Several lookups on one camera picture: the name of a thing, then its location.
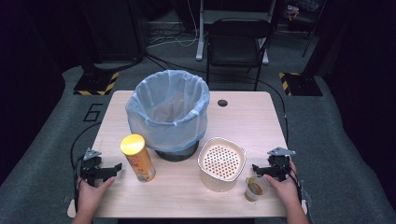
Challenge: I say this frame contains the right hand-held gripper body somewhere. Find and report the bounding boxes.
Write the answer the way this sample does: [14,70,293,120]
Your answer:
[266,147,297,183]

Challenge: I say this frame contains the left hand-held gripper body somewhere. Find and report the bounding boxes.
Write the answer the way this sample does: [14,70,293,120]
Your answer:
[78,147,105,188]

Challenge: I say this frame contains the clear plastic cup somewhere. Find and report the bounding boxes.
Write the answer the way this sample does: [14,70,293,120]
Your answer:
[244,174,270,203]

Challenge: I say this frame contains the brown tea bag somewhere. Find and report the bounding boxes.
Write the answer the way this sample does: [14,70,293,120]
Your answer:
[247,176,264,196]

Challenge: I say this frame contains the yellow chip can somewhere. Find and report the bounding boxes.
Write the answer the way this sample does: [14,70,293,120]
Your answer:
[120,133,157,184]

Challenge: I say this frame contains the white strainer basket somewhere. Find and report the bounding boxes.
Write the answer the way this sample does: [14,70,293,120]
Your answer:
[197,136,248,193]

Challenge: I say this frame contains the black mesh trash bin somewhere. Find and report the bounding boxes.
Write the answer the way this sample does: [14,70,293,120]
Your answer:
[154,139,201,163]

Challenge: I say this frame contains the blue plastic bin bag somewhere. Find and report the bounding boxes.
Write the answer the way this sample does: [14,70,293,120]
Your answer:
[124,69,211,154]

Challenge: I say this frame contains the person's left hand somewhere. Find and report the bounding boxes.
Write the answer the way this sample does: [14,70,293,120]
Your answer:
[76,175,117,217]

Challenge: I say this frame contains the person's right hand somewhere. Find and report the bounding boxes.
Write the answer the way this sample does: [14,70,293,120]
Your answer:
[262,160,302,207]

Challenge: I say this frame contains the black stand base striped edge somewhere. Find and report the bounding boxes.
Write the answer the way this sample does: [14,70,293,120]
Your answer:
[73,70,120,96]
[277,71,324,97]

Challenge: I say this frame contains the black folding chair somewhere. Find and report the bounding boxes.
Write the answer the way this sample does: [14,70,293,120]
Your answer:
[205,18,274,91]

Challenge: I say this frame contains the black cabinet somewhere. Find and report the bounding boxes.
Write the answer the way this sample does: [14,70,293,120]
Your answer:
[81,0,146,64]

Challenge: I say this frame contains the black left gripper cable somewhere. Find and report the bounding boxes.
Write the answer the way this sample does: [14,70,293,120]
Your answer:
[70,121,103,215]

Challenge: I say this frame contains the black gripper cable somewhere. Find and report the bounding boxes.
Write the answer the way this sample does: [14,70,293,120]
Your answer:
[70,121,103,215]
[214,72,304,204]

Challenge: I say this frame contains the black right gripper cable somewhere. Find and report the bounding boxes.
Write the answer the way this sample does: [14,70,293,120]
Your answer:
[214,72,304,204]

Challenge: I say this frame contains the white floor cables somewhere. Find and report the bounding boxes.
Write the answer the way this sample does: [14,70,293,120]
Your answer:
[146,0,200,49]

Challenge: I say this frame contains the white desk frame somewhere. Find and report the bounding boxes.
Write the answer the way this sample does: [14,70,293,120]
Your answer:
[194,0,271,65]

